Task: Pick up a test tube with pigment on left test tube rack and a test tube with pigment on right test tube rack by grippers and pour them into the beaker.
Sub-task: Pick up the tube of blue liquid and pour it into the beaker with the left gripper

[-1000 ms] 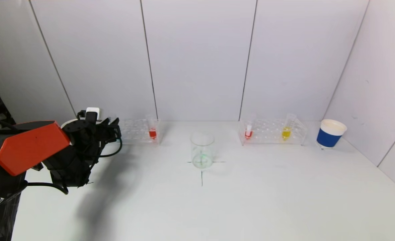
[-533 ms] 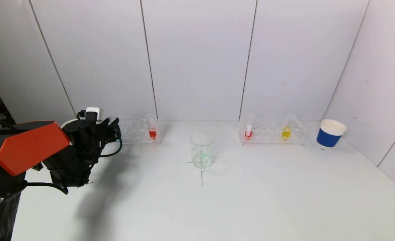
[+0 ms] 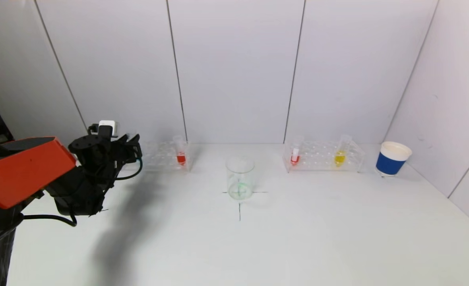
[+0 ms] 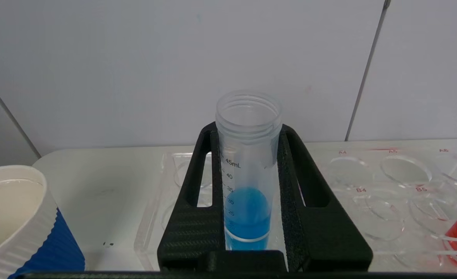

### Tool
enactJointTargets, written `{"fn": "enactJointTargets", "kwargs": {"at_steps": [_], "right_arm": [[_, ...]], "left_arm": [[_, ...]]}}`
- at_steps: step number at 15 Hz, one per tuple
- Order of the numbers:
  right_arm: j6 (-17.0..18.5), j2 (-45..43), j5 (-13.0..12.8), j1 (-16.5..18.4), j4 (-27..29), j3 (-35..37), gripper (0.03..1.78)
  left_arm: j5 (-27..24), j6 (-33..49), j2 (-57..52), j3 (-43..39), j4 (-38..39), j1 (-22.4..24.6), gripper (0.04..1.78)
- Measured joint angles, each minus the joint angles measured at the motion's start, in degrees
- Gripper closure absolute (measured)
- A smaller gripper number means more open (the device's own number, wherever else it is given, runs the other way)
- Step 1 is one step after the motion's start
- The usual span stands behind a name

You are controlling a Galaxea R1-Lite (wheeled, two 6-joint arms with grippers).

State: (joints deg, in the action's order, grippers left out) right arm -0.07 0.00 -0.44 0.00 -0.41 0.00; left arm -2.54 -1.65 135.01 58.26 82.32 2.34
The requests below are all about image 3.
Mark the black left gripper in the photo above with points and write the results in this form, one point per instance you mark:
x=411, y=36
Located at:
x=133, y=145

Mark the clear acrylic test tube rack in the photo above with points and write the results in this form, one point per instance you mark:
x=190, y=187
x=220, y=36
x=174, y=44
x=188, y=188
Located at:
x=163, y=157
x=318, y=157

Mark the red pigment test tube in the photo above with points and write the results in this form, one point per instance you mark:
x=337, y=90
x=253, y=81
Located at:
x=181, y=159

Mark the clear glass beaker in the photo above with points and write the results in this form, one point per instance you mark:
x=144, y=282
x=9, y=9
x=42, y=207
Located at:
x=240, y=178

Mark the red pigment tube white label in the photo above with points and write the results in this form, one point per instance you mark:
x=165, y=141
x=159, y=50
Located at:
x=295, y=159

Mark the yellow pigment test tube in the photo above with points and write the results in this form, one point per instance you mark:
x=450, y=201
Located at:
x=339, y=158

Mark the blue sleeved white paper cup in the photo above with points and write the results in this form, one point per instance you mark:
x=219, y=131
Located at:
x=389, y=163

